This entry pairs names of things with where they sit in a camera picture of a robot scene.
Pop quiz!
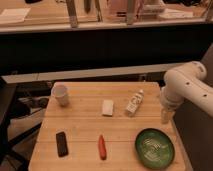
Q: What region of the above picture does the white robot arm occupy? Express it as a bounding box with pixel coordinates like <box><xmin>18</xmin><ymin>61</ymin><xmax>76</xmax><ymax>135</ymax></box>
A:
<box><xmin>159</xmin><ymin>61</ymin><xmax>213</xmax><ymax>124</ymax></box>

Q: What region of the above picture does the green glass plate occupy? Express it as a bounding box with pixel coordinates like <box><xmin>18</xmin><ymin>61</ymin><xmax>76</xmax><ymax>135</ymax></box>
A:
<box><xmin>135</xmin><ymin>128</ymin><xmax>175</xmax><ymax>170</ymax></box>

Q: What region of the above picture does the white sponge block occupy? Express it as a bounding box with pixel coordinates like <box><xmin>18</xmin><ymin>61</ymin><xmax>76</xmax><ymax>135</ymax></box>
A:
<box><xmin>102</xmin><ymin>100</ymin><xmax>114</xmax><ymax>116</ymax></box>

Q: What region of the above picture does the black rectangular bar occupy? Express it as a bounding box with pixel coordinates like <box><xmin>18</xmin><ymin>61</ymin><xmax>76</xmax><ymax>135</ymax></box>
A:
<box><xmin>56</xmin><ymin>132</ymin><xmax>68</xmax><ymax>157</ymax></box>

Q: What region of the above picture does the white paper sheet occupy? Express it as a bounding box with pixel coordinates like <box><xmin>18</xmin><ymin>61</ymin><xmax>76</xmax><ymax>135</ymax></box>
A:
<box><xmin>0</xmin><ymin>8</ymin><xmax>30</xmax><ymax>24</ymax></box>

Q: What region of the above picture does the metal frame post right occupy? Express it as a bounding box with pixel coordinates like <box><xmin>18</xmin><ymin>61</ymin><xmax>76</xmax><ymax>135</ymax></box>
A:
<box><xmin>126</xmin><ymin>0</ymin><xmax>136</xmax><ymax>25</ymax></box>

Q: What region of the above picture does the metal frame post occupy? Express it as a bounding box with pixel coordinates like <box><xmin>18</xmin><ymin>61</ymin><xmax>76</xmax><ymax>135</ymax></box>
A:
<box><xmin>126</xmin><ymin>0</ymin><xmax>136</xmax><ymax>25</ymax></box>
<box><xmin>66</xmin><ymin>0</ymin><xmax>78</xmax><ymax>28</ymax></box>

